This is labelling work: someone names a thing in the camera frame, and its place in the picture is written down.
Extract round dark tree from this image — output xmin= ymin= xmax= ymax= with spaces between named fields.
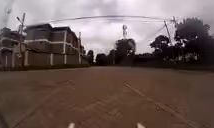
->
xmin=95 ymin=53 xmax=108 ymax=66

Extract small dark tree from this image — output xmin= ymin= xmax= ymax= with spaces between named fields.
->
xmin=86 ymin=49 xmax=95 ymax=66

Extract tall dark tree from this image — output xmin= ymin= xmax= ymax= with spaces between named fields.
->
xmin=113 ymin=37 xmax=137 ymax=66

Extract red brick path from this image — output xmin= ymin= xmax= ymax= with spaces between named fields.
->
xmin=11 ymin=66 xmax=199 ymax=128

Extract lattice mast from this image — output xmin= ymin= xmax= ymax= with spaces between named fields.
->
xmin=121 ymin=23 xmax=129 ymax=39

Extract brown multi-storey building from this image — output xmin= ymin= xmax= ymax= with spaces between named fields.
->
xmin=24 ymin=23 xmax=86 ymax=66

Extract weedy grass strip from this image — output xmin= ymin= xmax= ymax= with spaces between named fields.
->
xmin=0 ymin=63 xmax=91 ymax=72

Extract utility pole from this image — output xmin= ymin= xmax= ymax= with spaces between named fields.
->
xmin=16 ymin=12 xmax=27 ymax=58
xmin=163 ymin=19 xmax=173 ymax=48

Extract row of dark trees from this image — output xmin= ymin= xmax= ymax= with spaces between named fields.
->
xmin=149 ymin=17 xmax=214 ymax=66

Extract grass verge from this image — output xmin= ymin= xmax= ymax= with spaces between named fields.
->
xmin=134 ymin=62 xmax=214 ymax=73

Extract brown paved ground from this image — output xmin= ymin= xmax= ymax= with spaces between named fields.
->
xmin=0 ymin=68 xmax=96 ymax=128

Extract brown paved road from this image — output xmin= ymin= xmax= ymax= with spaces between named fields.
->
xmin=121 ymin=66 xmax=214 ymax=128

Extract unfinished concrete building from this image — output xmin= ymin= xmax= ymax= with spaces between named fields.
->
xmin=0 ymin=27 xmax=27 ymax=68

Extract construction crane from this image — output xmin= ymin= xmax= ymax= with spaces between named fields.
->
xmin=2 ymin=0 xmax=14 ymax=29

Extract overhead wires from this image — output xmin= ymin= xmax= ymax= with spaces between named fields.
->
xmin=38 ymin=14 xmax=183 ymax=26

